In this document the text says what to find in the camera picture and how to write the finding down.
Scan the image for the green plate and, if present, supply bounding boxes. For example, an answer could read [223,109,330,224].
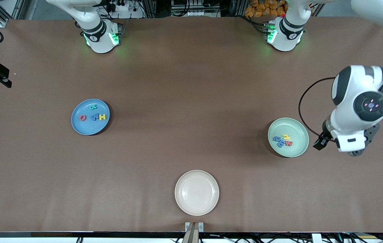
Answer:
[268,117,310,158]

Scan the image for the blue plate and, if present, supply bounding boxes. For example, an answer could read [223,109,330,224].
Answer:
[71,99,110,136]

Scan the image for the beige plate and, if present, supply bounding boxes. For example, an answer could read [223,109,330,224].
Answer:
[175,170,219,216]

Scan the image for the brown table cover sheet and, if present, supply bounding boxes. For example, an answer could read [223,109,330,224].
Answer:
[0,16,383,233]

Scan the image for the bag of orange items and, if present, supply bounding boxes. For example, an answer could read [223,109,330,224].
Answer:
[244,0,288,18]

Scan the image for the white power strip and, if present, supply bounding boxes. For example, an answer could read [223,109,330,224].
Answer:
[106,0,145,19]

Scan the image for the black electronics box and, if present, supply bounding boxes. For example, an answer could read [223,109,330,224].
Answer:
[171,0,220,17]

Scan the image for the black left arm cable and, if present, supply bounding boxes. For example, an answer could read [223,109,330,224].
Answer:
[298,77,336,142]

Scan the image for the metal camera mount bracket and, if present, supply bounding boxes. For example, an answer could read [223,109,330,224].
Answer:
[181,222,204,243]

